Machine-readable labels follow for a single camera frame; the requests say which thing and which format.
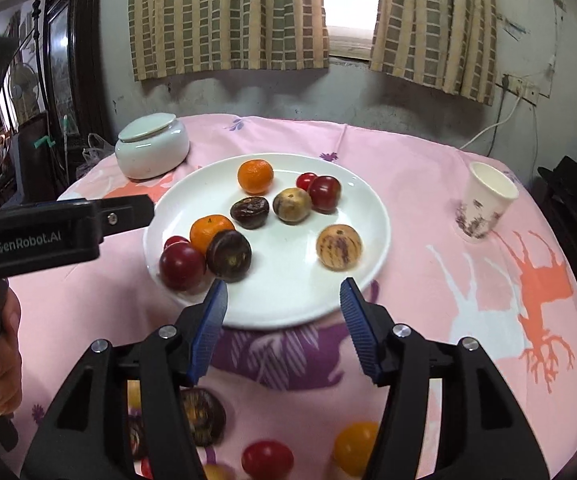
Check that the window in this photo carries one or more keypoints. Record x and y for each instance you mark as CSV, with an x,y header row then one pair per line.
x,y
351,5

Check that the orange mandarin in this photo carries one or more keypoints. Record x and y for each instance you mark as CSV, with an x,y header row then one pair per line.
x,y
255,176
206,230

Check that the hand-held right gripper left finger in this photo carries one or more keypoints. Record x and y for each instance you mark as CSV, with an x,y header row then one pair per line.
x,y
211,330

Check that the pink floral tablecloth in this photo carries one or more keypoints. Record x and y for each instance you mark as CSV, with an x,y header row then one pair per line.
x,y
418,285

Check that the dark purple plum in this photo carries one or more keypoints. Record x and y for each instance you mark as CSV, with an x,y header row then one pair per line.
x,y
324,193

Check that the clear plastic bag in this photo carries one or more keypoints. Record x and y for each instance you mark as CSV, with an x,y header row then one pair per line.
x,y
93,152

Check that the striped pepino melon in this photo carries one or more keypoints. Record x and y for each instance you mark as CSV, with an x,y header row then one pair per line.
x,y
339,247

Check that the pale yellow round fruit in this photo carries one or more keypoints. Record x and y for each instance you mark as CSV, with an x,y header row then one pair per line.
x,y
133,395

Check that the white oval plate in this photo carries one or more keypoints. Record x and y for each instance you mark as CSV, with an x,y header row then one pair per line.
x,y
288,285

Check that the standing fan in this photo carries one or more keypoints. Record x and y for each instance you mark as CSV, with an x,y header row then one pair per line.
x,y
23,82

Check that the narrow checked curtain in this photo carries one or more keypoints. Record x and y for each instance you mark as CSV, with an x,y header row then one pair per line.
x,y
433,25

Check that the wide checked curtain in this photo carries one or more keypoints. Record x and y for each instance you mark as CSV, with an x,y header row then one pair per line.
x,y
228,15

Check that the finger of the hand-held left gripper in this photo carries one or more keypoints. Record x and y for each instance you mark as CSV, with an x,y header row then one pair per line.
x,y
123,215

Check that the yellow tomato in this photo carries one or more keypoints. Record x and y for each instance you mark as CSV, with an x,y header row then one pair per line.
x,y
356,447

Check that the black hat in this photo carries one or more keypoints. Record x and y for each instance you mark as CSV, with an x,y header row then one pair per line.
x,y
566,175

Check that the large dark red plum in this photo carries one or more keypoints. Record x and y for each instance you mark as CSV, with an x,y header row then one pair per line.
x,y
182,266

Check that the person's left hand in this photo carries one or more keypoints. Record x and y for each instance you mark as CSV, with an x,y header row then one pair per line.
x,y
6,355

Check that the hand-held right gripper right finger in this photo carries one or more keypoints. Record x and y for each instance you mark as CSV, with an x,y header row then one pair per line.
x,y
363,330

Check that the white wall socket strip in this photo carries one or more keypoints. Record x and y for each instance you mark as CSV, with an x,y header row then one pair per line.
x,y
521,90

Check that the printed paper cup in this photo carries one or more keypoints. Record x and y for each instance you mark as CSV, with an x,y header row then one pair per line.
x,y
486,205

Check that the dark wooden framed cabinet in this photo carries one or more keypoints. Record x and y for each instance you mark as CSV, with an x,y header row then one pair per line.
x,y
73,60

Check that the tan purple-blushed fruit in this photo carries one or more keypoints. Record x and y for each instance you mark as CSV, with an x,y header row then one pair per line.
x,y
292,204

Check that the white lidded ceramic jar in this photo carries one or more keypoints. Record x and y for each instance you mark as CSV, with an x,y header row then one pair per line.
x,y
151,147

